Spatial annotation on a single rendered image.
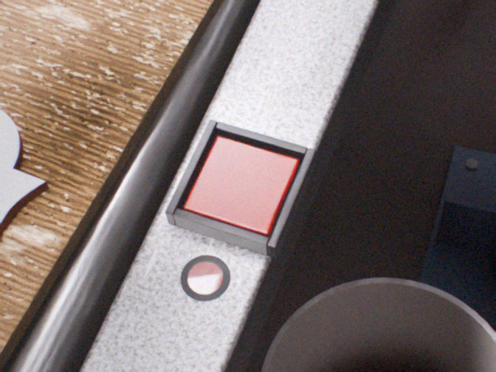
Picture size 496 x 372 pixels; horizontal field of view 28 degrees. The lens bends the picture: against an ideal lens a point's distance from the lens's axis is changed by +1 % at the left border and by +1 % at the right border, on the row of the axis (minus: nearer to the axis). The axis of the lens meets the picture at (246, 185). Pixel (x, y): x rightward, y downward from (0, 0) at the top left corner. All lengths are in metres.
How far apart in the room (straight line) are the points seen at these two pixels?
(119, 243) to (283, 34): 0.20
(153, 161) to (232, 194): 0.07
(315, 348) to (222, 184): 0.70
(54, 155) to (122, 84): 0.07
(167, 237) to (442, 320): 0.68
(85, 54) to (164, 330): 0.21
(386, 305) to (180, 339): 0.69
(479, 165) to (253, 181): 1.12
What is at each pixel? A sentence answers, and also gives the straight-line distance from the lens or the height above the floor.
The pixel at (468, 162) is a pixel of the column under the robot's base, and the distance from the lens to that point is 1.72.
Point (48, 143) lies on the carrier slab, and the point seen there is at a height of 0.94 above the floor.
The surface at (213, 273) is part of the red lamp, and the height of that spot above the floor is 0.92.
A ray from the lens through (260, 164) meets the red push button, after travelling 0.64.
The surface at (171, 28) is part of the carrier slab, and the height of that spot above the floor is 0.94.
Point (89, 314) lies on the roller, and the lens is 0.63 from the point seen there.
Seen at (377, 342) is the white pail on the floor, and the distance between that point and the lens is 1.37.
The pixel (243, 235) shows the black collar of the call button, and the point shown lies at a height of 0.93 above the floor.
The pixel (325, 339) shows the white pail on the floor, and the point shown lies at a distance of 1.31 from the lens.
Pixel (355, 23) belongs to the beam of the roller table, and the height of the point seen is 0.91.
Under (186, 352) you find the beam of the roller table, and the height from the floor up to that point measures 0.92.
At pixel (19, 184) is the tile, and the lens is 0.64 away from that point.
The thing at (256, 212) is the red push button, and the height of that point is 0.93.
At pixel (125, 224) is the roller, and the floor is 0.91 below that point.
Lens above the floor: 1.48
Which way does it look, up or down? 60 degrees down
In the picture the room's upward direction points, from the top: 8 degrees counter-clockwise
